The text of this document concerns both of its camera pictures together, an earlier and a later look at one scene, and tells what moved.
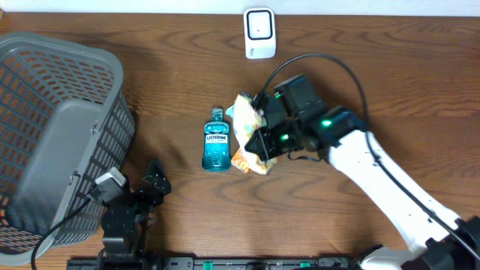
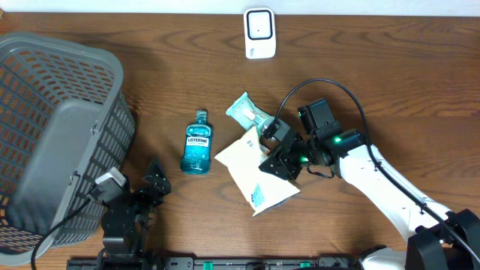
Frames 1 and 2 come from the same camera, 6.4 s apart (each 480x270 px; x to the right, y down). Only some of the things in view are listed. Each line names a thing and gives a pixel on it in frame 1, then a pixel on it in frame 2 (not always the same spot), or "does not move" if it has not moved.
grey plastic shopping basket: x=64 y=120 does not move
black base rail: x=212 y=263 does not move
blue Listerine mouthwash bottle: x=217 y=143 -> x=197 y=157
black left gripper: x=160 y=185 does not move
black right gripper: x=268 y=150 -> x=285 y=169
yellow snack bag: x=248 y=120 -> x=262 y=189
